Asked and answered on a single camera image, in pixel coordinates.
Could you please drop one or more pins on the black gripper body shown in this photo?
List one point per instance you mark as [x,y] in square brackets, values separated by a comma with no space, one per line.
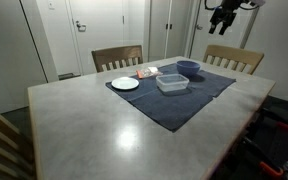
[226,11]

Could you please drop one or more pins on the white door with handle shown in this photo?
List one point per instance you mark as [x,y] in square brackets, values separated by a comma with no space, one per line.
[98,25]

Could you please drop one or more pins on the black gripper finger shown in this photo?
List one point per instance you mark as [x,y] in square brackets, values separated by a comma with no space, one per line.
[215,20]
[226,24]

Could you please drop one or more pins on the dark blue cloth mat right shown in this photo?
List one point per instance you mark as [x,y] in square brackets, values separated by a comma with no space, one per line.
[171,110]

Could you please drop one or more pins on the dark blue cloth mat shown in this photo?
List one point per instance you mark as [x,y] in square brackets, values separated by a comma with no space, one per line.
[209,83]
[171,110]

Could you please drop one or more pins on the dark blue cloth mat left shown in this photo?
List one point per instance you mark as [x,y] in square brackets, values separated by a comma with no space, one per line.
[209,83]

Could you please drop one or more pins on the clear plastic container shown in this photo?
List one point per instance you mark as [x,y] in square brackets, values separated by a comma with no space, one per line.
[171,82]

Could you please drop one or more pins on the wooden chair front left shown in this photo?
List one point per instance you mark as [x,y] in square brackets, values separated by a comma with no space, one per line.
[17,159]

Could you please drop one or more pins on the light wooden chair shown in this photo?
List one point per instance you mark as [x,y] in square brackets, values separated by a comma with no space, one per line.
[234,58]

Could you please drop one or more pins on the blue bowl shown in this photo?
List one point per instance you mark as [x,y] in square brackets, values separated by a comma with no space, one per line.
[187,68]

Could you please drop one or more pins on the white round plate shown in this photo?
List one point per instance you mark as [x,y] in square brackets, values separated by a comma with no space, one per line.
[125,83]

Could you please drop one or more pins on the orange snack packet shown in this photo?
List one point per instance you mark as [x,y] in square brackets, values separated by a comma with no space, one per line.
[148,72]

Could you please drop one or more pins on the dark wooden chair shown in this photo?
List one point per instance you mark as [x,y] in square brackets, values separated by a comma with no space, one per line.
[117,57]

